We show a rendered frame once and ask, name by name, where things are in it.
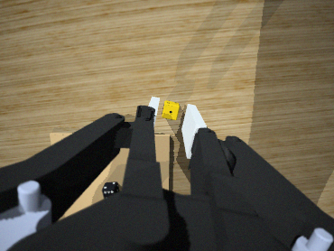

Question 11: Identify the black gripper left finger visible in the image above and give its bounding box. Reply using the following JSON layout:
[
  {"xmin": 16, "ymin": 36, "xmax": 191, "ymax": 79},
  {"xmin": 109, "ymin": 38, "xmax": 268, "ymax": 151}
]
[{"xmin": 0, "ymin": 97, "xmax": 170, "ymax": 251}]

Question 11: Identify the yellow die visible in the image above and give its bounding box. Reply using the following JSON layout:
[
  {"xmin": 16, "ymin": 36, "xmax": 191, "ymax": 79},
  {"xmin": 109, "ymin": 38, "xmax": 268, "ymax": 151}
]
[{"xmin": 162, "ymin": 100, "xmax": 180, "ymax": 120}]

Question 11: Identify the black die with white pips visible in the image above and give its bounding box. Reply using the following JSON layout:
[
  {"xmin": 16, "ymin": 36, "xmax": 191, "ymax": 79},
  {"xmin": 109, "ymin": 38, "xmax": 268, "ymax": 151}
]
[{"xmin": 102, "ymin": 181, "xmax": 119, "ymax": 198}]

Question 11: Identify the tan flat mat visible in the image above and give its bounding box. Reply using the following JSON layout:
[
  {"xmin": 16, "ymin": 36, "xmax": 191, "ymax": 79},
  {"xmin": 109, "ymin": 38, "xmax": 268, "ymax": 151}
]
[{"xmin": 50, "ymin": 133, "xmax": 170, "ymax": 218}]

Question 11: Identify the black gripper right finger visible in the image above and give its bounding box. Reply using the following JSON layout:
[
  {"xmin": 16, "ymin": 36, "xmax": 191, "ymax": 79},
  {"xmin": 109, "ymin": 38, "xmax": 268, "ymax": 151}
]
[{"xmin": 181, "ymin": 104, "xmax": 334, "ymax": 251}]

